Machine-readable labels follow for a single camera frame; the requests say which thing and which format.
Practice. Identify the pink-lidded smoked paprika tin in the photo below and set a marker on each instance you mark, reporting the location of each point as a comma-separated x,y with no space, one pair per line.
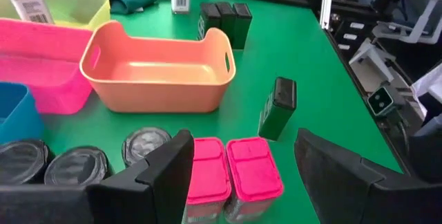
253,168
209,172

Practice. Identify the blue plastic bin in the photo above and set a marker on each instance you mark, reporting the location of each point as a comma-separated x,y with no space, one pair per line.
17,120

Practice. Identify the table-level camera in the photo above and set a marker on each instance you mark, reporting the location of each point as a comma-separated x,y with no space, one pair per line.
380,101

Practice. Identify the yellow plastic bin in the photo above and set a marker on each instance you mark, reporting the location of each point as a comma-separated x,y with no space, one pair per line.
76,6

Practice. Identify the pink plastic bin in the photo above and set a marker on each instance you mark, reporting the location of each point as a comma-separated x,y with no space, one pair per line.
41,79

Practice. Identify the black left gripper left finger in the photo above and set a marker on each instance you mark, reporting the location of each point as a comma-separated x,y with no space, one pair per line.
138,196

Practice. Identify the black-lidded spice jar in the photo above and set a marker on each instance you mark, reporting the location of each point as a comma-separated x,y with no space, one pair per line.
20,161
145,144
77,167

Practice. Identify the aluminium frame post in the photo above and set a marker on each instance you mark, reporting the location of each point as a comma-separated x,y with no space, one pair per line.
326,2

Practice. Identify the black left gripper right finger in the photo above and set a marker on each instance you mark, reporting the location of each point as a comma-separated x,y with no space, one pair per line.
345,189

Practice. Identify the white chair base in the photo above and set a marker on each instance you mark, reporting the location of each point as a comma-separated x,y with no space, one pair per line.
371,54

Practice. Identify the white office chair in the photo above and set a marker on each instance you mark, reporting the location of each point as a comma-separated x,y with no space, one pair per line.
421,23

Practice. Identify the orange plastic bin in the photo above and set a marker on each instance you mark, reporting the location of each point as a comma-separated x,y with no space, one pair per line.
155,96

